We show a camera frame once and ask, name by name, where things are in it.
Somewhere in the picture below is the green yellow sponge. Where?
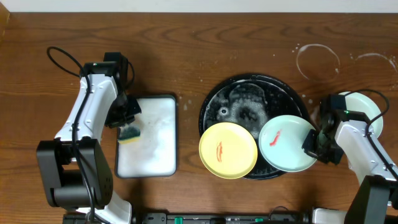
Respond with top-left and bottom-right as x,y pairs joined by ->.
118,124 -> 141,144

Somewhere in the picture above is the light green plate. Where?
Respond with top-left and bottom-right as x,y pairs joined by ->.
258,115 -> 317,172
340,91 -> 384,138

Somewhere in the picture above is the light green plate top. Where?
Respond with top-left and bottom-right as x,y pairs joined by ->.
340,91 -> 384,138

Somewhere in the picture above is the yellow plate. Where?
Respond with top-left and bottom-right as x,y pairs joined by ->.
198,122 -> 258,179

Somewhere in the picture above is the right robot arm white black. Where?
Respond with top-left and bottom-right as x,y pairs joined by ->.
302,110 -> 397,224

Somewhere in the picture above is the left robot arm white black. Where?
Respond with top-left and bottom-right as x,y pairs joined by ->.
36,62 -> 141,223

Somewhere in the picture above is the rectangular soapy water tray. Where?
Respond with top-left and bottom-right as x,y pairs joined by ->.
115,95 -> 178,179

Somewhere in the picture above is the round black tray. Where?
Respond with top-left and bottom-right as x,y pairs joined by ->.
198,73 -> 312,180

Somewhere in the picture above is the black base rail bottom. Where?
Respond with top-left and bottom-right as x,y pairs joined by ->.
128,207 -> 312,224

